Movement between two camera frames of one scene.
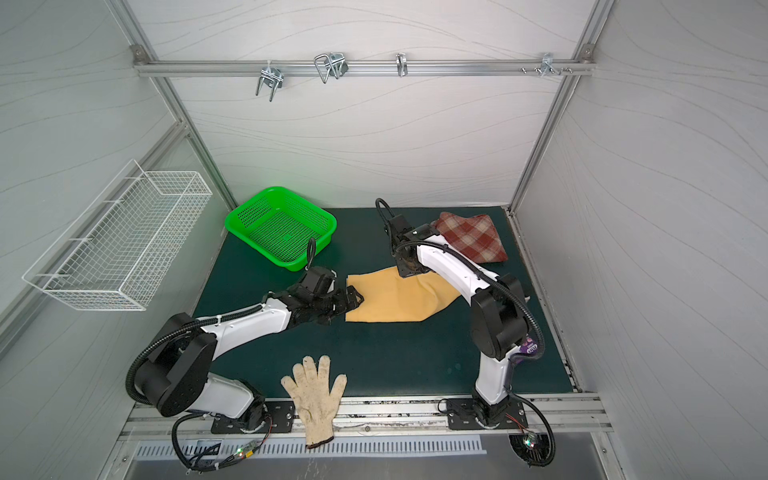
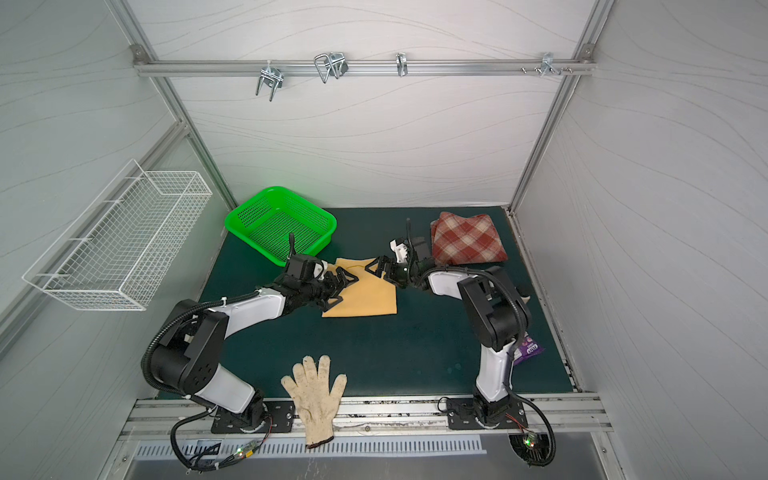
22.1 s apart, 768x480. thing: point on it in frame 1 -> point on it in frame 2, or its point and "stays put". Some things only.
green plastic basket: (279, 224) stays put
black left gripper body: (334, 304) -> (323, 289)
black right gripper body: (405, 264) -> (387, 265)
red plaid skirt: (474, 237) stays put
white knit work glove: (317, 403) stays put
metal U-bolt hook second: (333, 64) stays put
